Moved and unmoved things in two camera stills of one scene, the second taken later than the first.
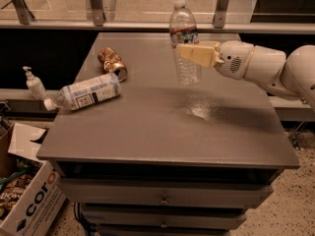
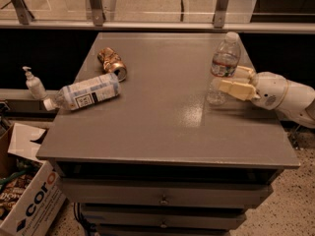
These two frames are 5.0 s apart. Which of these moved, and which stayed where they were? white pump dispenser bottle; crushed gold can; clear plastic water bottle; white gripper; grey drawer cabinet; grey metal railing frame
Moved: white gripper; clear plastic water bottle
Stayed: crushed gold can; grey drawer cabinet; grey metal railing frame; white pump dispenser bottle
